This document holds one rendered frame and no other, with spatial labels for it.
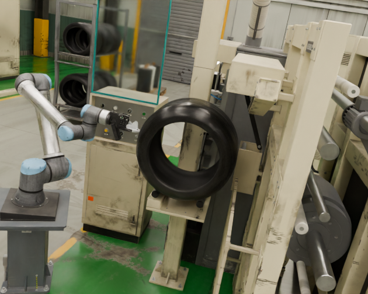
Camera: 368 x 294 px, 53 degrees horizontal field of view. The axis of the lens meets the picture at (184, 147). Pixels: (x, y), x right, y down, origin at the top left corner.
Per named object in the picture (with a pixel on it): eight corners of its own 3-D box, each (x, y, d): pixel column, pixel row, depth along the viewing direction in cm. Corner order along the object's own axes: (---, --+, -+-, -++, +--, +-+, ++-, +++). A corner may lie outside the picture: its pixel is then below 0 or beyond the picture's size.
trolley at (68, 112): (88, 110, 710) (96, 4, 647) (119, 116, 700) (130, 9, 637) (50, 126, 586) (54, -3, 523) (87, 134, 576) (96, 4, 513)
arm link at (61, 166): (41, 184, 252) (19, 75, 249) (62, 178, 266) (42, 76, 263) (54, 182, 243) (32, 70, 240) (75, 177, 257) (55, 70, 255)
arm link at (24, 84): (9, 69, 236) (69, 130, 209) (27, 69, 246) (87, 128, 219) (4, 84, 241) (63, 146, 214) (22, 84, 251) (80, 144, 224)
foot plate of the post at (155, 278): (157, 261, 307) (158, 257, 306) (188, 269, 303) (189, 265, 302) (148, 282, 282) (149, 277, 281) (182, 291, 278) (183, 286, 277)
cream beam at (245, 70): (232, 76, 229) (236, 52, 225) (273, 83, 226) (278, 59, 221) (224, 91, 173) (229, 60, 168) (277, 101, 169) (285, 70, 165)
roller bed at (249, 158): (232, 178, 265) (240, 140, 255) (253, 183, 263) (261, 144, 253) (230, 190, 246) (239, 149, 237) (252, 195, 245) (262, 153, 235)
